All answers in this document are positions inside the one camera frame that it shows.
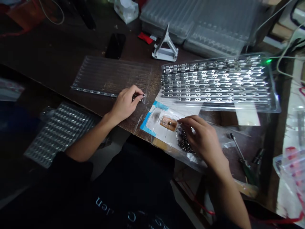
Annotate person's right hand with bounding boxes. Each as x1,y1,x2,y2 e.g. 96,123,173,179
177,114,230,170

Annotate person's left hand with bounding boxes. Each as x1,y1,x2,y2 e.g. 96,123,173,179
108,85,145,121

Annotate clear plastic bag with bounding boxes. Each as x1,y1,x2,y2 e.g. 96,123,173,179
166,126,241,173

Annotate pile of small dark screws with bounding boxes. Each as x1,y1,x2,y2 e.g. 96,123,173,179
176,126,199,154

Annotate row of metal connectors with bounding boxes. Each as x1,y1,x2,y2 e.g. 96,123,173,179
76,87,119,98

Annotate clear ribbed plastic tray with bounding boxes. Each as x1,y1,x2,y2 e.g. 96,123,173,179
71,55,153,99

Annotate white sheet with blue tape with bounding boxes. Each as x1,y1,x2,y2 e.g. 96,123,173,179
139,100,201,144

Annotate brown jig block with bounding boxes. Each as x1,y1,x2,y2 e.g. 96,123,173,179
159,116,179,132

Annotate beige card piece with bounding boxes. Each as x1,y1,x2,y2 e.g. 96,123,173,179
235,110,261,126

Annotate small metal socket bit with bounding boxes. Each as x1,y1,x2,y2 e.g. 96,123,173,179
252,148,265,164

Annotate black phone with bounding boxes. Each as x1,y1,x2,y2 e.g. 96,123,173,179
105,33,127,60

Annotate large clear plastic tray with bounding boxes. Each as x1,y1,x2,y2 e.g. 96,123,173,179
160,52,282,114

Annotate rows of shiny metal connectors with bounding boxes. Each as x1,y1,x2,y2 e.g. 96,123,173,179
162,57,272,103

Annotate white phone stand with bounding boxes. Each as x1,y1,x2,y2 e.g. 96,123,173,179
151,23,180,62

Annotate red scrap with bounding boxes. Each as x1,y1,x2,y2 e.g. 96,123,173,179
137,32,153,45

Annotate stack of bubble plastic trays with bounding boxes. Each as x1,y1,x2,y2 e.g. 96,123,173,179
23,101,100,168

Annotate person's body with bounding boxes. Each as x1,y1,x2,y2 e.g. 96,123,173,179
0,137,215,229

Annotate pile of clear red-printed bags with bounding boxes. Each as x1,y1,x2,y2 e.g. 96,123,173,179
272,145,305,216

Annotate white tissue pack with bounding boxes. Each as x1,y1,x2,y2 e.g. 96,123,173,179
113,0,139,24

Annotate stack of clear plastic trays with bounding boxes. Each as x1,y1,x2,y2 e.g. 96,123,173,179
139,0,261,58

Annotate green handled screwdriver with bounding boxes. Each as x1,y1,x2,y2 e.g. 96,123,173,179
229,133,257,184

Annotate red thin wire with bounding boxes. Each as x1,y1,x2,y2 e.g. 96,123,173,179
177,167,216,219

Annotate white cable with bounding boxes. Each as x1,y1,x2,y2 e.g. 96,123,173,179
247,0,305,84

